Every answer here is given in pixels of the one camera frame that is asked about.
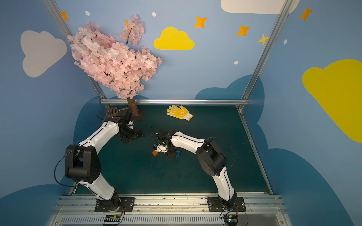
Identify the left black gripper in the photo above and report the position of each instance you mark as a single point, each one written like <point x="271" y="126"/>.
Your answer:
<point x="129" y="135"/>

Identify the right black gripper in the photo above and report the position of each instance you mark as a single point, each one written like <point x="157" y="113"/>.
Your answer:
<point x="168" y="153"/>

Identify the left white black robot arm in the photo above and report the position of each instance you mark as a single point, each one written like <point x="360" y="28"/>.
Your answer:
<point x="82" y="164"/>

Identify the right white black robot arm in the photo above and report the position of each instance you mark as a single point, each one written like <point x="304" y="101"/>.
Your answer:
<point x="210" y="156"/>

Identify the orange square lego brick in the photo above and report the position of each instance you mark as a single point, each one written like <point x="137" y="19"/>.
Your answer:
<point x="155" y="153"/>

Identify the brown plastic scoop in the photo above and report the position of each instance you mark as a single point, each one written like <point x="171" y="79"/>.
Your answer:
<point x="112" y="112"/>

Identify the yellow white work glove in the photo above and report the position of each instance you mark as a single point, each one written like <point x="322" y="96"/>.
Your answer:
<point x="179" y="112"/>

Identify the rear horizontal aluminium bar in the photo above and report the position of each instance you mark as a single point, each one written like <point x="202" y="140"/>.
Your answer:
<point x="190" y="102"/>

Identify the pink cherry blossom tree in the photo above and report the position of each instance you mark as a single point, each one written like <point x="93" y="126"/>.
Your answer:
<point x="113" y="63"/>

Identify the left electronics board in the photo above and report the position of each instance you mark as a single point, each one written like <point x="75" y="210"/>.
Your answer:
<point x="112" y="220"/>

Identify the electronics board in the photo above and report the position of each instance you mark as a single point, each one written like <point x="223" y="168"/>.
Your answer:
<point x="230" y="220"/>
<point x="112" y="220"/>

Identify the right electronics board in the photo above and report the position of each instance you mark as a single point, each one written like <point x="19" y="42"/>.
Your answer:
<point x="230" y="220"/>

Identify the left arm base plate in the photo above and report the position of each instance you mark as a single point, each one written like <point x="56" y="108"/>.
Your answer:
<point x="127" y="204"/>

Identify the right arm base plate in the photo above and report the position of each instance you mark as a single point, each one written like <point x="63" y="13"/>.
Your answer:
<point x="216" y="204"/>

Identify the aluminium rail front frame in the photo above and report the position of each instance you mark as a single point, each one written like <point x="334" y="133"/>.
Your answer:
<point x="171" y="210"/>

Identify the right aluminium corner post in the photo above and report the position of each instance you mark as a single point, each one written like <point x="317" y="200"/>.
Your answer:
<point x="280" y="21"/>

